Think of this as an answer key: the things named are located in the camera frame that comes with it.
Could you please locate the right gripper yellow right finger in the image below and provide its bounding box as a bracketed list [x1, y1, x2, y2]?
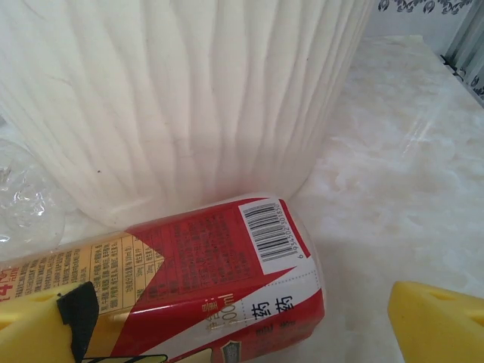
[388, 280, 484, 363]

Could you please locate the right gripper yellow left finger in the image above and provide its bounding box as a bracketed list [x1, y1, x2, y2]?
[0, 281, 101, 363]

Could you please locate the red gold labelled plastic bottle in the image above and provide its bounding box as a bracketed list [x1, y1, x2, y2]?
[0, 192, 327, 363]

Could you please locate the white ribbed plastic bin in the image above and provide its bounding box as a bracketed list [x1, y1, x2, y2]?
[0, 0, 374, 230]

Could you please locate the clear unlabelled plastic bottle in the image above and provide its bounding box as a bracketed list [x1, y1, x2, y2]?
[0, 138, 66, 250]

